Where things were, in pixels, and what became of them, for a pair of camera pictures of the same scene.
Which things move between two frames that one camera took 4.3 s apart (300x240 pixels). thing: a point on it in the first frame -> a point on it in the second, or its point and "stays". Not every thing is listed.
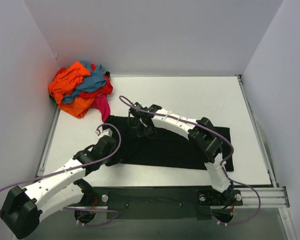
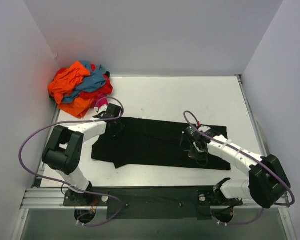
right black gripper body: x=142 y=128 -> x=194 y=148
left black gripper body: x=114 y=160 -> x=117 y=123
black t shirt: x=162 y=149 stays
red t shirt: x=106 y=88 stays
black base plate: x=183 y=203 stays
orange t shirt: x=66 y=81 stays
